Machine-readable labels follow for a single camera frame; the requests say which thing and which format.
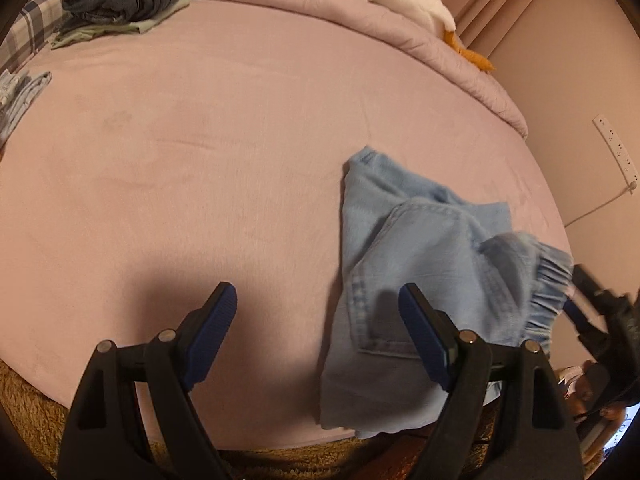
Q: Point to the light blue denim pants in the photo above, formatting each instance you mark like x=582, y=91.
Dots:
x=399, y=228

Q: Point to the pink duvet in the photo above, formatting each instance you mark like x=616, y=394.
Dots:
x=360, y=25

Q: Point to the small light blue garment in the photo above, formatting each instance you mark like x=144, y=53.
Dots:
x=18, y=91

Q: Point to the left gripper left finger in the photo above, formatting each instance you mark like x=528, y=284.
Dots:
x=132, y=416

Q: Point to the pink bed sheet mattress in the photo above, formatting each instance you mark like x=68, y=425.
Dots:
x=212, y=149

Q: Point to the plaid pillow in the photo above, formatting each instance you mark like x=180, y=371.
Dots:
x=30, y=32

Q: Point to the white wall power strip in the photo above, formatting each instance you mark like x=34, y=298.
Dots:
x=618, y=151

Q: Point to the folded light green garment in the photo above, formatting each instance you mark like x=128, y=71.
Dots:
x=70, y=33

